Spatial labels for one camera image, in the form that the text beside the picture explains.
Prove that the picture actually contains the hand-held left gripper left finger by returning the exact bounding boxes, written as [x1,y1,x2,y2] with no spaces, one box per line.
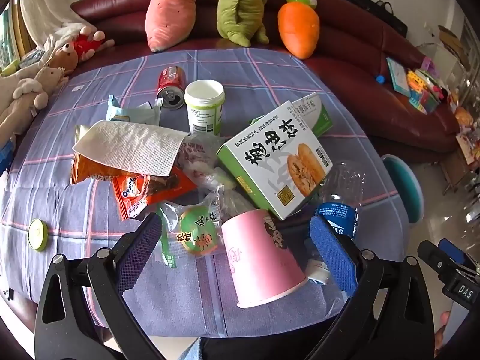
[34,213,166,360]

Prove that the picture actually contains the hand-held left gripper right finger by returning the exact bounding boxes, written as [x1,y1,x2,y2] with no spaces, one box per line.
[309,214,436,360]

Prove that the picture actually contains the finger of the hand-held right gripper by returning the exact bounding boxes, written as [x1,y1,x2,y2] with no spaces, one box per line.
[417,240,466,282]
[439,238,479,269]

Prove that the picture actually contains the clear bottle with blue label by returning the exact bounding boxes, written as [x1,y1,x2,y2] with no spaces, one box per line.
[304,160,368,285]

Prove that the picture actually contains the small orange drink sachet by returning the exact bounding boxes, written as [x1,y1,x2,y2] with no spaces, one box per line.
[112,174,151,221]

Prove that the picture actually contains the clear bag with green label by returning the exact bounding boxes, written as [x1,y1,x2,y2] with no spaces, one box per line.
[157,187,259,269]

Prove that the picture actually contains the pink paper cup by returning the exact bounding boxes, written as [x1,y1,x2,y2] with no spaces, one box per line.
[220,210,308,308]

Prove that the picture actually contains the teal trash bin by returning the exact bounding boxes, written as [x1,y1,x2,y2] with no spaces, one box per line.
[382,155,424,224]

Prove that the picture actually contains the large orange snack bag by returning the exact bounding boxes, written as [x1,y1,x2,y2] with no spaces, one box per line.
[70,124,197,205]

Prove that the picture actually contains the white plastic wrapper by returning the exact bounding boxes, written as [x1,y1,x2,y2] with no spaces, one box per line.
[176,135,226,192]

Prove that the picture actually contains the green round lid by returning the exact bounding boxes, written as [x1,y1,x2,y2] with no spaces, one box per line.
[29,218,48,252]

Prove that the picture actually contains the white paper towel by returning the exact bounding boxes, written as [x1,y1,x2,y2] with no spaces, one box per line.
[72,120,189,177]

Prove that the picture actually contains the large green white food box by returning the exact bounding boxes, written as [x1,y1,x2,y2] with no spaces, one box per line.
[217,100,334,221]

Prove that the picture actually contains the light blue snack wrapper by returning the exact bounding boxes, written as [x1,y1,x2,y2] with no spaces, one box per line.
[106,94,164,126]

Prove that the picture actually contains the small green white box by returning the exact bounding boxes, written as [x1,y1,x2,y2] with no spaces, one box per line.
[290,92,334,137]

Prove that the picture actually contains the white yogurt cup green label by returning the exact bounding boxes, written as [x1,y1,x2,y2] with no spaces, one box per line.
[184,79,226,136]

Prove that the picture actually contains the red soda can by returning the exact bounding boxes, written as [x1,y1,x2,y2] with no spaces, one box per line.
[156,66,187,110]

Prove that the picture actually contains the person's right hand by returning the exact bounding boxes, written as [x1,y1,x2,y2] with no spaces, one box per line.
[434,309,451,357]

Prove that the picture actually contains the wooden side cabinet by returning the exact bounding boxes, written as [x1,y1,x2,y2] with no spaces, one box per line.
[439,131,480,196]

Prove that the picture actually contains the person's blue jeans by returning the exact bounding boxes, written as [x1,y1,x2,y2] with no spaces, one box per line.
[184,339,203,360]

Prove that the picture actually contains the pile of colourful toys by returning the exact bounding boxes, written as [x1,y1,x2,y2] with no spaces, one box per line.
[407,58,451,115]

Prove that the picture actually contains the teal children's book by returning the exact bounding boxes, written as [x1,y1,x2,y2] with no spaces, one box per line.
[386,57,413,96]

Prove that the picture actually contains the beige rabbit plush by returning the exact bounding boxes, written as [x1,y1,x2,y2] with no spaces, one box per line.
[0,65,70,137]

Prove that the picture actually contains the purple plaid tablecloth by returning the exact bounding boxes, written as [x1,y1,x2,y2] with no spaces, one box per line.
[0,47,411,338]

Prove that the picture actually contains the brown teddy bear plush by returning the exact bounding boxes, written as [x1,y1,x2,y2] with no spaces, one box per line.
[47,43,79,76]

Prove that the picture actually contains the teddy plush in red shirt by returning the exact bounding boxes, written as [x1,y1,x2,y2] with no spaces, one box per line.
[71,26,115,62]

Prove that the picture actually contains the dark red leather sofa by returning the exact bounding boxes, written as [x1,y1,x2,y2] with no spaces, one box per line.
[69,0,465,154]

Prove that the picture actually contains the orange carrot bunny plush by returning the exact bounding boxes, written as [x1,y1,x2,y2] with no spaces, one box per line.
[277,0,320,60]

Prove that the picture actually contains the pink bunny plush pillow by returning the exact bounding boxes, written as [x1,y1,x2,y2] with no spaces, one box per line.
[145,0,198,53]

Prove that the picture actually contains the long black bag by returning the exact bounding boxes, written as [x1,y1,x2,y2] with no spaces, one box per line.
[335,0,408,37]

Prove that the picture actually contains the green dinosaur plush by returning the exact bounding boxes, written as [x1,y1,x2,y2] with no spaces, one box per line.
[217,0,270,47]

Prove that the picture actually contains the white blanket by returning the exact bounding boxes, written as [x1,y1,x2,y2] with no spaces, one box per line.
[19,0,98,51]

